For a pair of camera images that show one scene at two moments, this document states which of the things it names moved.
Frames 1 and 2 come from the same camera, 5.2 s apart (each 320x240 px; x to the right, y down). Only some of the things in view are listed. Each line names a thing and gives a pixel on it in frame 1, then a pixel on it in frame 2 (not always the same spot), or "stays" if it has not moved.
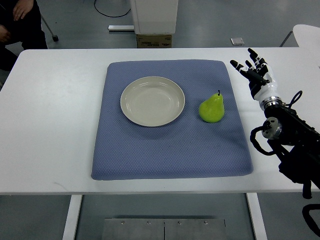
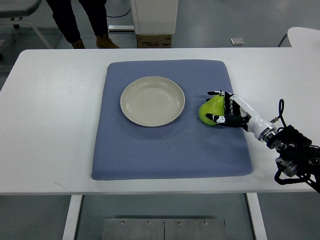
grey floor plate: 237,41 stays
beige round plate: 152,101 stays
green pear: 212,110 stays
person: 20,21 → 95,13
